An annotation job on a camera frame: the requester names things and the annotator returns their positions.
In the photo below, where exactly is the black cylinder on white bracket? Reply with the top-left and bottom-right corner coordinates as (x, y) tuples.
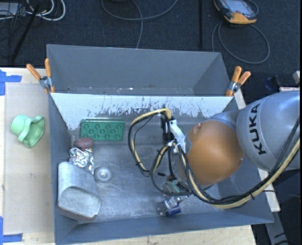
(160, 113), (187, 151)

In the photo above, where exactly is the grey speckled cup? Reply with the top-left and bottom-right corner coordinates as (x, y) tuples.
(57, 161), (102, 221)

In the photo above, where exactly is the dark green flat block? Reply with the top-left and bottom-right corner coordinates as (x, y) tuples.
(79, 119), (126, 142)

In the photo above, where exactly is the red-brown round toy food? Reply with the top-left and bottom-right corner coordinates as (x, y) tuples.
(74, 137), (95, 151)

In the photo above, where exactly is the brown cardboard board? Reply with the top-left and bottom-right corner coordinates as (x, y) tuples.
(3, 82), (56, 236)

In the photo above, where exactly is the pale green cup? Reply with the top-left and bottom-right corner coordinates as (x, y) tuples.
(10, 114), (45, 149)

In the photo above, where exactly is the crumpled silver foil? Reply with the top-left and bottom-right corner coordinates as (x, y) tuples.
(68, 147), (95, 175)

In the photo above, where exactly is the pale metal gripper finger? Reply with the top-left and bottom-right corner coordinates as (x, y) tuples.
(157, 202), (181, 217)
(165, 196), (182, 209)

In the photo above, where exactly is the grey metal bin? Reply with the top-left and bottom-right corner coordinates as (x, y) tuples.
(45, 44), (274, 245)

